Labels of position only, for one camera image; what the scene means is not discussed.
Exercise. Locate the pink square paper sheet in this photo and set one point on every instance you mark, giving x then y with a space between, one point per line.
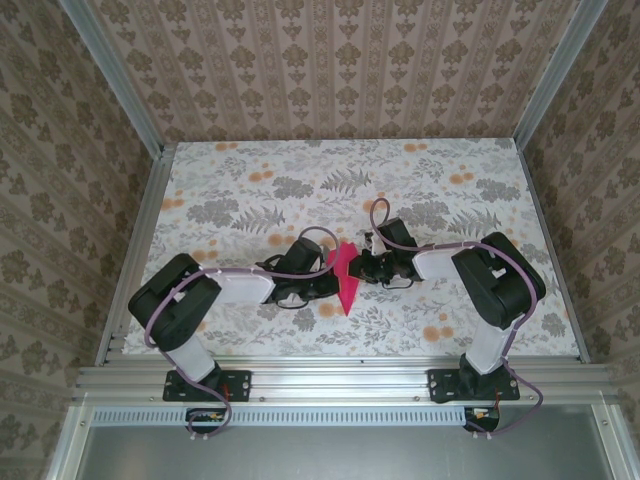
347 295

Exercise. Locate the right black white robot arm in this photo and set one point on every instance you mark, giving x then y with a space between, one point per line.
505 292

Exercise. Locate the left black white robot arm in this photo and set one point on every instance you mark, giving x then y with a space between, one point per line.
167 310

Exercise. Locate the grey metal sheet panel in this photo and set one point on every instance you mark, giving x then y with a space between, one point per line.
350 455

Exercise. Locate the floral table cover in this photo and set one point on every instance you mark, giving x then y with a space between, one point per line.
350 165

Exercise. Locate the black connector board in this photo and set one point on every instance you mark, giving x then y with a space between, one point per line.
200 426
482 425

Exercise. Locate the aluminium frame cross rail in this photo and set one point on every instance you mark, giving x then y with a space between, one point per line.
340 382

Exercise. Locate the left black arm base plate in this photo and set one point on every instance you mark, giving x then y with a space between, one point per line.
240 385

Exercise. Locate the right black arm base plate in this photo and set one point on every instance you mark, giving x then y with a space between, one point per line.
440 385

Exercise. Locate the right aluminium side rail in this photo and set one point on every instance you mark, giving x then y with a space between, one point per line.
551 245

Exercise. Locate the aluminium side rail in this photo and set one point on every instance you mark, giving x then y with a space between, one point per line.
551 245
140 240

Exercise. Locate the left aluminium side rail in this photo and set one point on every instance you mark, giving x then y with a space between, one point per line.
140 240

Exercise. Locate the right aluminium frame post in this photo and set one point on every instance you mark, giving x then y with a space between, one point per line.
555 75

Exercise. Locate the aluminium frame post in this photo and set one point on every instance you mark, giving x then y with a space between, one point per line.
555 75
115 80

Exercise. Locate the left aluminium frame post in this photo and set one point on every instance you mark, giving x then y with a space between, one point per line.
115 80

